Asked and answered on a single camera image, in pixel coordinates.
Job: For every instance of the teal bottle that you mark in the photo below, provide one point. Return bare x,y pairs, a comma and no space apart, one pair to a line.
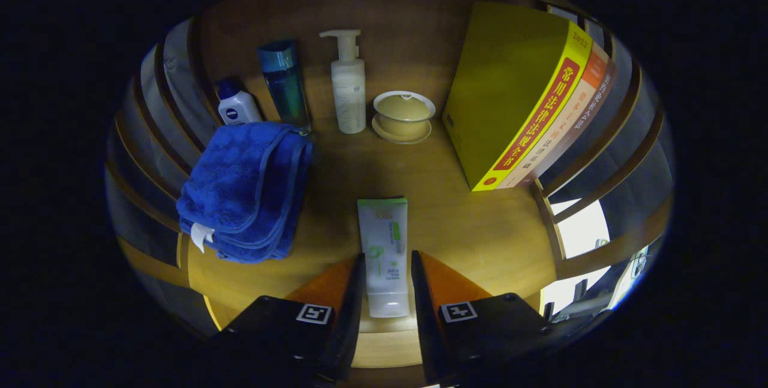
285,85

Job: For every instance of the thick yellow book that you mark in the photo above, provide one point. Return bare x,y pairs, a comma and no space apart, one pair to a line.
510,88

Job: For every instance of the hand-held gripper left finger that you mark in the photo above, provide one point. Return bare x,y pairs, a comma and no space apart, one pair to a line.
351,328

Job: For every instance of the blue folded towel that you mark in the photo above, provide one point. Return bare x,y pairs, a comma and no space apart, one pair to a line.
240,184

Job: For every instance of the wooden cabinet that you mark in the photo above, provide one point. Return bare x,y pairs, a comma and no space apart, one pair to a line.
390,16

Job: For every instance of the wooden countertop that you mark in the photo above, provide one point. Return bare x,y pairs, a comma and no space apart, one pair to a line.
444,220

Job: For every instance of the white pump bottle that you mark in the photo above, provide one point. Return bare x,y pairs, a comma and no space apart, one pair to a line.
350,94

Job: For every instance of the yellow lidded tea bowl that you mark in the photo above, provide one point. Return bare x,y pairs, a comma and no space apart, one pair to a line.
403,115

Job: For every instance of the brown book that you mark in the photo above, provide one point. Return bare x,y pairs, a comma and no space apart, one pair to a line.
582,112

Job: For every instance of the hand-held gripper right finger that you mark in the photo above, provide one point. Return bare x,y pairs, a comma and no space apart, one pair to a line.
423,328

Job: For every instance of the orange and white book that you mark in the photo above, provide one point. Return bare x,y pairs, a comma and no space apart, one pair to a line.
561,112

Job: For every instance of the white side cabinet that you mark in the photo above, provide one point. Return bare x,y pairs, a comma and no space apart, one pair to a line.
579,232

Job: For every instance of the small white bottle blue cap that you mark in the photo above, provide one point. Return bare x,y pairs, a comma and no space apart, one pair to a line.
237,109

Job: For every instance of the white and green tube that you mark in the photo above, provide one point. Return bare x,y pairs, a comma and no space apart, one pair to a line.
384,238

